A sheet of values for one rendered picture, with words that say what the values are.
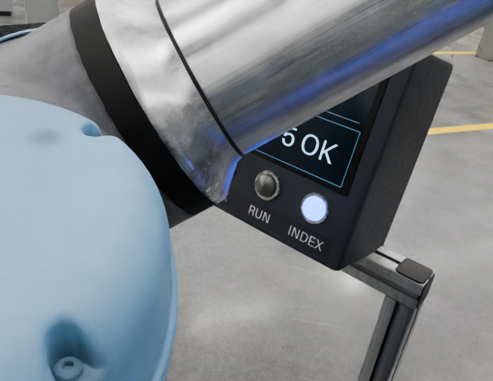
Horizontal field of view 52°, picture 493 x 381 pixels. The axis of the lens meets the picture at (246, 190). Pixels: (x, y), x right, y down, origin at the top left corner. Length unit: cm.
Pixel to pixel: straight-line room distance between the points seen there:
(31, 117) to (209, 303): 183
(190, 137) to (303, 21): 7
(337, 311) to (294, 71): 186
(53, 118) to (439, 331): 203
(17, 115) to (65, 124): 1
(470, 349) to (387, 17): 195
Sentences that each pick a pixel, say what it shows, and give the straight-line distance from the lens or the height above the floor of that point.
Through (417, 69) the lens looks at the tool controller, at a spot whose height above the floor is 124.
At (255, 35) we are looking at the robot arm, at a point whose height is 129.
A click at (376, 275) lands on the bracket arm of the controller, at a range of 51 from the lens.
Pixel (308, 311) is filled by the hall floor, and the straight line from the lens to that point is 202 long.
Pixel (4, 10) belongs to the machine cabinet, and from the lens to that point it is 605.
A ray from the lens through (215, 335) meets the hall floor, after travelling 187.
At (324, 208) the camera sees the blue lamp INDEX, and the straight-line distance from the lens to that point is 43.
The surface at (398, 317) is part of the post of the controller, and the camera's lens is 52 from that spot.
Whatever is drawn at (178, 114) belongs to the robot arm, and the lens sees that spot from 21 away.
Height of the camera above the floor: 133
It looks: 30 degrees down
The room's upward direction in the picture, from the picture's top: 8 degrees clockwise
